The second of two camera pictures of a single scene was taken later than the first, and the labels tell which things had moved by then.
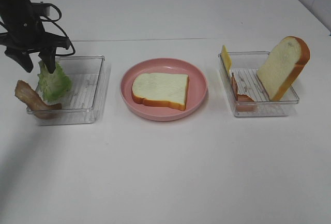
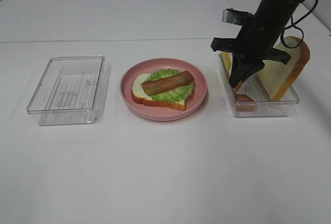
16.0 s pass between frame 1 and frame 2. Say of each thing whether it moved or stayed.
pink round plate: stayed
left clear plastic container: stayed
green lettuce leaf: moved
